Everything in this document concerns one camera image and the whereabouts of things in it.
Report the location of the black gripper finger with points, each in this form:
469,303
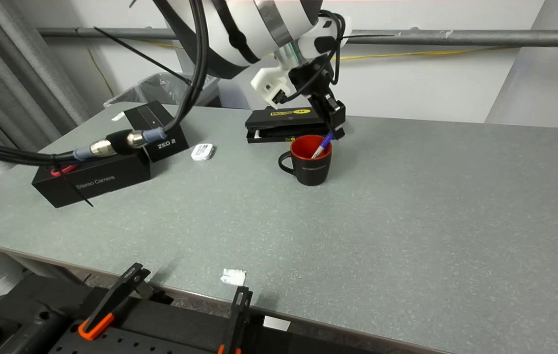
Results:
337,119
320,109

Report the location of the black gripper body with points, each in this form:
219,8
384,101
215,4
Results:
312,75

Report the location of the blue pen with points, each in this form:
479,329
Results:
321,146

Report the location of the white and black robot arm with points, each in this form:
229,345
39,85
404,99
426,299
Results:
253,26

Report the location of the black and red mug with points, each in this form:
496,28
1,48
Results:
310,164

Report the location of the black stapler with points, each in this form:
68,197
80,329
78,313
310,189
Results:
280,124

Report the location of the small white case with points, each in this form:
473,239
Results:
204,152

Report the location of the grey metal pole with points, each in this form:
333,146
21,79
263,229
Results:
457,38

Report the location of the small white tape piece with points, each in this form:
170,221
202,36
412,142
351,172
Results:
233,276

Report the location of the white label sticker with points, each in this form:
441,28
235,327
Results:
276,323

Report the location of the short black orange clamp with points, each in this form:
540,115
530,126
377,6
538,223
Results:
237,321

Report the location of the plain-topped black box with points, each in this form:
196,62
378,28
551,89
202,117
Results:
90,183

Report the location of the long black orange clamp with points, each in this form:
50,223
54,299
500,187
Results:
113,301

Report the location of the grey curtain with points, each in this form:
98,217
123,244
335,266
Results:
11,85

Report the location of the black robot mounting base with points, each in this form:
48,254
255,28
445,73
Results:
31,321

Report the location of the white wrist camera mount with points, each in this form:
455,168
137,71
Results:
270,85

